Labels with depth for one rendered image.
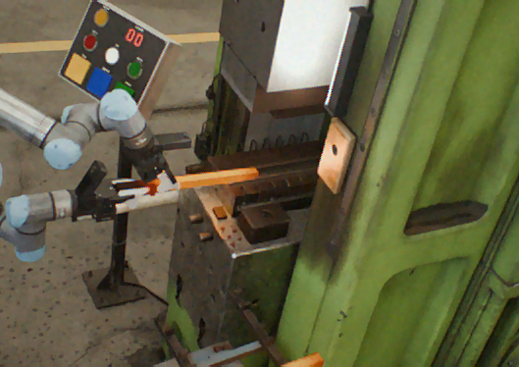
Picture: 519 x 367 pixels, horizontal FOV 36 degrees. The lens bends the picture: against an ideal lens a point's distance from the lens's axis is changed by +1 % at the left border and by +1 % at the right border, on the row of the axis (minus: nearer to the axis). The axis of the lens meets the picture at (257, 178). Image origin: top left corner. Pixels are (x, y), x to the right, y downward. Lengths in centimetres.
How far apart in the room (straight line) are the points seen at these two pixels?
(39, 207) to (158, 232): 152
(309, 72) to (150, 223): 175
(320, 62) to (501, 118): 46
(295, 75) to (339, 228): 40
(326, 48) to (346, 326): 73
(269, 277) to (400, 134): 71
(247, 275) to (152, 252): 126
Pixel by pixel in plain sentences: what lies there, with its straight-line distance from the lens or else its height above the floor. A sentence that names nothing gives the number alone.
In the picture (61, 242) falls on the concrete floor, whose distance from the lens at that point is 346.
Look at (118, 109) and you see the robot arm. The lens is 193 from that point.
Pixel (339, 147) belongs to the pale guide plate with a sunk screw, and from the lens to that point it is 192.
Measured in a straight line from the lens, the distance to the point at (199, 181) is 220.
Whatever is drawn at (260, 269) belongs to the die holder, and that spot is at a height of 84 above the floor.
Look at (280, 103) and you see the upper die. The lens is 207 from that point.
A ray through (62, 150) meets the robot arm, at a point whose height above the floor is 125.
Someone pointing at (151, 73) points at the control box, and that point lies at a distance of 247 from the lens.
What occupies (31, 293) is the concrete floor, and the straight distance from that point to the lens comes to 326.
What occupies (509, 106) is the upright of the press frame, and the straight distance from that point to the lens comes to 202.
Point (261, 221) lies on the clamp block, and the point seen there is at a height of 98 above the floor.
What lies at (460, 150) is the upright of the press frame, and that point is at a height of 134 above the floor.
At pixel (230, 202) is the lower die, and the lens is 225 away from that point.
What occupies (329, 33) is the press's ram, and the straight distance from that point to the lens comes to 195.
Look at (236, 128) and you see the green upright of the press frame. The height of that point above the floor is 99.
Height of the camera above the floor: 238
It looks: 37 degrees down
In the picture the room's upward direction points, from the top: 12 degrees clockwise
